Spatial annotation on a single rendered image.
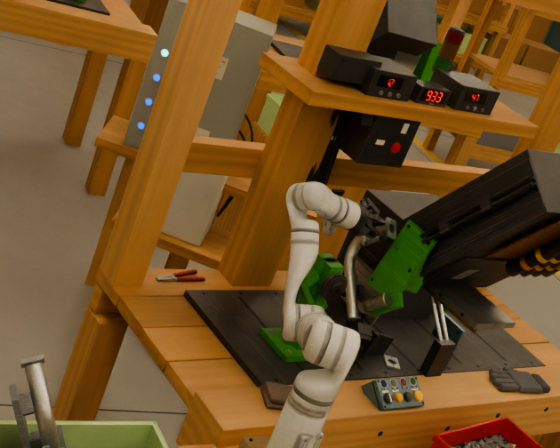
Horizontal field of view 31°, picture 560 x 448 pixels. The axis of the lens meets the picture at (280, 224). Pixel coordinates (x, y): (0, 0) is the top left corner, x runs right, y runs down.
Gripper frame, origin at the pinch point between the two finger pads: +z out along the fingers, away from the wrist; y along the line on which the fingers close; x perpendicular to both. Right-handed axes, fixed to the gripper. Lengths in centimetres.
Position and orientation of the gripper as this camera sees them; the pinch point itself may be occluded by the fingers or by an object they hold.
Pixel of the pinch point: (381, 229)
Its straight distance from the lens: 276.0
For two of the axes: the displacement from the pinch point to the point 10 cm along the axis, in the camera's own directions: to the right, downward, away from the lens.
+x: -7.4, 1.9, 6.4
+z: 6.7, 2.7, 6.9
